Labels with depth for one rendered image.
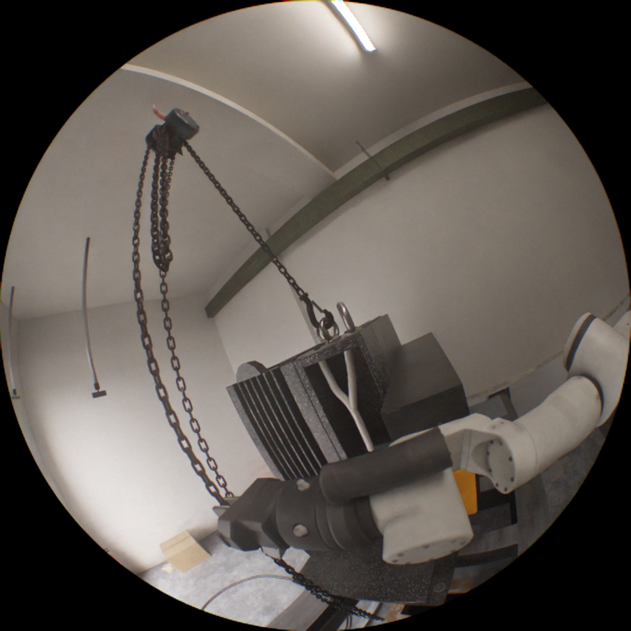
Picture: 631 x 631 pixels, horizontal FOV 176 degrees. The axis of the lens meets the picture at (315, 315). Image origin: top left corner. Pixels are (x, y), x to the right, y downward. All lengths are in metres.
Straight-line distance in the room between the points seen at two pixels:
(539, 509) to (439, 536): 0.96
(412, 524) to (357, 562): 0.69
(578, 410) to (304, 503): 0.26
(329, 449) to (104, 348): 2.45
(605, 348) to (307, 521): 0.33
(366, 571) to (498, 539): 0.50
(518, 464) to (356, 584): 0.68
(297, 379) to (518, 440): 0.40
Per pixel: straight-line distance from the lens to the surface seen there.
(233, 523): 0.26
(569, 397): 0.25
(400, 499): 0.17
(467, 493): 0.44
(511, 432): 0.21
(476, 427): 0.22
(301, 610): 1.13
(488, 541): 1.04
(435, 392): 0.32
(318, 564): 0.90
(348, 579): 0.83
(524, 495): 1.14
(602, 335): 0.30
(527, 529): 1.06
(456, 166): 1.81
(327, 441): 0.50
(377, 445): 0.52
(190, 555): 2.62
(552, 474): 1.98
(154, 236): 0.39
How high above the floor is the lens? 1.63
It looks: 7 degrees up
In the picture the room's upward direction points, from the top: 24 degrees counter-clockwise
